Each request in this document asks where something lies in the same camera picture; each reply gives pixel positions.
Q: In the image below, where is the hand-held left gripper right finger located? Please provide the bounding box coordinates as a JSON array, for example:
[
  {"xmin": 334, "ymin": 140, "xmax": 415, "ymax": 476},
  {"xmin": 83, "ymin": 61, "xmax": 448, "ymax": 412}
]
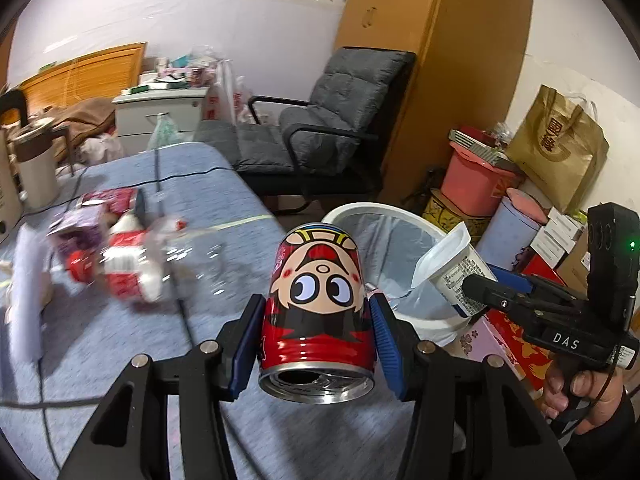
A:
[{"xmin": 369, "ymin": 291, "xmax": 568, "ymax": 480}]

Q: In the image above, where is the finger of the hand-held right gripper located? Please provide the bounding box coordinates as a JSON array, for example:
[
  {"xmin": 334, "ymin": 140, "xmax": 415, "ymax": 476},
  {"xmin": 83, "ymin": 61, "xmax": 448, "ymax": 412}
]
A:
[
  {"xmin": 486, "ymin": 262, "xmax": 587, "ymax": 306},
  {"xmin": 461, "ymin": 274, "xmax": 587, "ymax": 329}
]

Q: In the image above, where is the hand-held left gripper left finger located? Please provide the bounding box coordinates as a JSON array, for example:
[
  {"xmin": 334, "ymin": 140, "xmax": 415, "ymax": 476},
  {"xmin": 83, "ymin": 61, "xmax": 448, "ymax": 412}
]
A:
[{"xmin": 59, "ymin": 294, "xmax": 266, "ymax": 480}]

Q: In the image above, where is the white yogurt cup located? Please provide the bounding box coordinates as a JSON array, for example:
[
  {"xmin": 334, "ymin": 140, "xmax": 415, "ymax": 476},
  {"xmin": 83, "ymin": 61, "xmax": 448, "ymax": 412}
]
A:
[{"xmin": 412, "ymin": 223, "xmax": 498, "ymax": 318}]

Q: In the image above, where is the red cartoon drink can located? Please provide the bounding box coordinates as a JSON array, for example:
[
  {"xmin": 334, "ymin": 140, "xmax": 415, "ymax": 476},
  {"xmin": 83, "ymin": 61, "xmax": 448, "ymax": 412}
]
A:
[{"xmin": 257, "ymin": 222, "xmax": 377, "ymax": 406}]

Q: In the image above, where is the white round waste bin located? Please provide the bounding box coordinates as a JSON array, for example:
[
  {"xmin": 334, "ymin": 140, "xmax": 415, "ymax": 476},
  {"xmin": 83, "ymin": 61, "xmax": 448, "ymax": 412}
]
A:
[{"xmin": 320, "ymin": 201, "xmax": 483, "ymax": 348}]

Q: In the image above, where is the red white snack packet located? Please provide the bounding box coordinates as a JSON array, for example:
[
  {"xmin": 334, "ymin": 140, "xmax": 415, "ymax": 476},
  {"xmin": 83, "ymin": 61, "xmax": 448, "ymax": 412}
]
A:
[{"xmin": 67, "ymin": 215, "xmax": 166, "ymax": 303}]

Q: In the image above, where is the person's right forearm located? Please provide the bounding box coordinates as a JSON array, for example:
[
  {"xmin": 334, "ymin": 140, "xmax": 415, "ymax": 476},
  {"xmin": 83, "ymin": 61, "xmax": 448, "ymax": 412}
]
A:
[{"xmin": 552, "ymin": 390, "xmax": 640, "ymax": 480}]

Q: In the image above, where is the person's right hand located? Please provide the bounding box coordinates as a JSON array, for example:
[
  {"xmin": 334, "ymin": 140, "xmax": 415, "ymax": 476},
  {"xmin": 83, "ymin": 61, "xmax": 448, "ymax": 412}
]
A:
[{"xmin": 541, "ymin": 360, "xmax": 626, "ymax": 436}]

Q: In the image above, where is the brown cardboard box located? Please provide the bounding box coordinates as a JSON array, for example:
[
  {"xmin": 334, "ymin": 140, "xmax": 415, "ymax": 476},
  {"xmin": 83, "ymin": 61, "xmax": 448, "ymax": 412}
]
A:
[{"xmin": 555, "ymin": 232, "xmax": 596, "ymax": 293}]

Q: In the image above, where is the pale blue cylinder container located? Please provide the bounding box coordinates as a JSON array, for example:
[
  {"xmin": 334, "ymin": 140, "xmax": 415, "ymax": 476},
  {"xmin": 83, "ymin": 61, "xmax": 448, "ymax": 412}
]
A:
[{"xmin": 475, "ymin": 187, "xmax": 553, "ymax": 273}]

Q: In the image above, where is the red gold gift box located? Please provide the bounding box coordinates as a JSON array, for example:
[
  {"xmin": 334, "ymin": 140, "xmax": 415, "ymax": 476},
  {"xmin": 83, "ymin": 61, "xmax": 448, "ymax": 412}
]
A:
[{"xmin": 485, "ymin": 255, "xmax": 571, "ymax": 401}]

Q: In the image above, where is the pink floral box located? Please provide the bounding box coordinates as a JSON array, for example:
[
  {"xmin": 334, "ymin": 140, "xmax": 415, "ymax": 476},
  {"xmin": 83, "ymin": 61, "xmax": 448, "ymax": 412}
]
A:
[{"xmin": 442, "ymin": 317, "xmax": 531, "ymax": 386}]

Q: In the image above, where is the stack of white small boxes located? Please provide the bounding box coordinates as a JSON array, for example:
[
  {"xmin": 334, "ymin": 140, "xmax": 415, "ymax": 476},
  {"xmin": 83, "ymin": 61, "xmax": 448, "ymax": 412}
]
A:
[{"xmin": 530, "ymin": 207, "xmax": 588, "ymax": 263}]

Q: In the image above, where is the yellow patterned box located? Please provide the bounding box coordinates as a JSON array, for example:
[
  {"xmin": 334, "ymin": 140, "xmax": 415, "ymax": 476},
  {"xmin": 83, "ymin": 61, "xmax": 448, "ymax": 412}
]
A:
[{"xmin": 422, "ymin": 192, "xmax": 493, "ymax": 248}]

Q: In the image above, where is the pink plastic bucket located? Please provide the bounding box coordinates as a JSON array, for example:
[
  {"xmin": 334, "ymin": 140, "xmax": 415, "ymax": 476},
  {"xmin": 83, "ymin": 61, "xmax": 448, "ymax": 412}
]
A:
[{"xmin": 440, "ymin": 140, "xmax": 526, "ymax": 218}]

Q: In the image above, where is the clear plastic bottle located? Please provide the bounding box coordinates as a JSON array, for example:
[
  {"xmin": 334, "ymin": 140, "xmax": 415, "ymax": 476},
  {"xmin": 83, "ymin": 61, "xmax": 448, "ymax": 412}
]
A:
[{"xmin": 150, "ymin": 217, "xmax": 226, "ymax": 301}]

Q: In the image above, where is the clear plastic bin liner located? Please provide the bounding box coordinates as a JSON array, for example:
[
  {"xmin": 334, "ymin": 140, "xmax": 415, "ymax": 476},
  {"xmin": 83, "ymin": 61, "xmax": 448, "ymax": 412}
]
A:
[{"xmin": 345, "ymin": 212, "xmax": 453, "ymax": 321}]

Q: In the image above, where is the blue gray lined tablecloth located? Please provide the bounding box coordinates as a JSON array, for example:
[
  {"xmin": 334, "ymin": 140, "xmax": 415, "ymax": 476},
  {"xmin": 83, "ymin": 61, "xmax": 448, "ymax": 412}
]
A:
[{"xmin": 0, "ymin": 142, "xmax": 453, "ymax": 480}]

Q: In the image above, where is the gold paper shopping bag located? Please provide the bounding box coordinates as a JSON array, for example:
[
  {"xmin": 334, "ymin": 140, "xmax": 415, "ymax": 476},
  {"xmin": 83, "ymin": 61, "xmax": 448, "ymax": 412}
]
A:
[{"xmin": 505, "ymin": 84, "xmax": 611, "ymax": 213}]

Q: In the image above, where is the striped gift box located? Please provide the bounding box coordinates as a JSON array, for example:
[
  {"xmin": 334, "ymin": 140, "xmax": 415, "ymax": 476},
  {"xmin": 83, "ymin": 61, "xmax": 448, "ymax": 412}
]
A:
[{"xmin": 448, "ymin": 128, "xmax": 521, "ymax": 166}]

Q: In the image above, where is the small purple box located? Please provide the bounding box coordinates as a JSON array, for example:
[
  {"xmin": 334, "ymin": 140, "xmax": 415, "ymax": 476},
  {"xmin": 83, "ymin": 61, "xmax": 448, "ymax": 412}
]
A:
[{"xmin": 47, "ymin": 210, "xmax": 108, "ymax": 263}]

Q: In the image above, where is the pale green plastic bag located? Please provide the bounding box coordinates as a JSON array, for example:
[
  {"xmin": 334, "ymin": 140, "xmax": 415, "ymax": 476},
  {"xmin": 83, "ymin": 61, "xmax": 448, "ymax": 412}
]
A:
[{"xmin": 147, "ymin": 115, "xmax": 188, "ymax": 151}]

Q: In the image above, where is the wooden wardrobe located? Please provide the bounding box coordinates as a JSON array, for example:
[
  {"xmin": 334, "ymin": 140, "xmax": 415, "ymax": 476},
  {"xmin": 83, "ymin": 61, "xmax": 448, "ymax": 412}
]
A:
[{"xmin": 332, "ymin": 0, "xmax": 533, "ymax": 211}]

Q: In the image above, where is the white crumpled cloth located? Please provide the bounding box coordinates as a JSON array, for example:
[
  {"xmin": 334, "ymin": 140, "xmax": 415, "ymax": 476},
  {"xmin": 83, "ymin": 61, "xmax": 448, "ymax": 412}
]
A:
[{"xmin": 80, "ymin": 132, "xmax": 126, "ymax": 163}]

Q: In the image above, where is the white plastic bag red print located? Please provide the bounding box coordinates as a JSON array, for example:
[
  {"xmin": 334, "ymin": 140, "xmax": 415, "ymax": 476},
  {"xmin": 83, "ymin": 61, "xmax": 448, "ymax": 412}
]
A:
[{"xmin": 207, "ymin": 60, "xmax": 256, "ymax": 126}]

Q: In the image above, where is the white nightstand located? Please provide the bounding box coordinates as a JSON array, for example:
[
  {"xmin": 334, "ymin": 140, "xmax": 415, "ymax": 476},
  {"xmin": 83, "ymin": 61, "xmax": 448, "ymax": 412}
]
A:
[{"xmin": 112, "ymin": 85, "xmax": 211, "ymax": 158}]

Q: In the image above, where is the grey cushioned armchair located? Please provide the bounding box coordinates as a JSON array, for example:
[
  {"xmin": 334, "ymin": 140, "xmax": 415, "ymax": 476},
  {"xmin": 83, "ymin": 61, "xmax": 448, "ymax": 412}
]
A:
[{"xmin": 192, "ymin": 47, "xmax": 416, "ymax": 173}]

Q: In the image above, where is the cream jug brown lid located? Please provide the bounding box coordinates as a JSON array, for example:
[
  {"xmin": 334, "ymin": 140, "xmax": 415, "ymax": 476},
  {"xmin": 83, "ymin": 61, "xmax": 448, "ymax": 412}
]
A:
[{"xmin": 11, "ymin": 117, "xmax": 68, "ymax": 211}]

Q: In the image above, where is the pink printed box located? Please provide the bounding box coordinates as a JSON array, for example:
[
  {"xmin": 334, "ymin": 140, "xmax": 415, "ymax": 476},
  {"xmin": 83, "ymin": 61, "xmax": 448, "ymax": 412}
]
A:
[{"xmin": 190, "ymin": 62, "xmax": 218, "ymax": 86}]

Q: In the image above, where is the brown blanket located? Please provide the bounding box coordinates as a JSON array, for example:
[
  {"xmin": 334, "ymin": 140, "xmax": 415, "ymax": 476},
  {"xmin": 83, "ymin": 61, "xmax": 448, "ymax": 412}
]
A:
[{"xmin": 30, "ymin": 97, "xmax": 118, "ymax": 141}]

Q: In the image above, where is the wooden headboard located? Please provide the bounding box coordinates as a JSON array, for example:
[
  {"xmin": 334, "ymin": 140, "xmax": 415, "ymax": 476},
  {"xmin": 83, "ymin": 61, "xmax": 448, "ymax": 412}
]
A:
[{"xmin": 7, "ymin": 42, "xmax": 148, "ymax": 116}]

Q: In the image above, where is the black frame armchair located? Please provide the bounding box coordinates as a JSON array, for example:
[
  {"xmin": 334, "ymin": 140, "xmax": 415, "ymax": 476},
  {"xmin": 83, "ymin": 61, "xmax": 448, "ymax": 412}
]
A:
[{"xmin": 234, "ymin": 47, "xmax": 418, "ymax": 213}]

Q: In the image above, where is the black cable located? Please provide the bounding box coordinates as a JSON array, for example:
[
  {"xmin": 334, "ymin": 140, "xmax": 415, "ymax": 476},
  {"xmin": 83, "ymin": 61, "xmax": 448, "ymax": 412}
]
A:
[{"xmin": 0, "ymin": 395, "xmax": 108, "ymax": 480}]

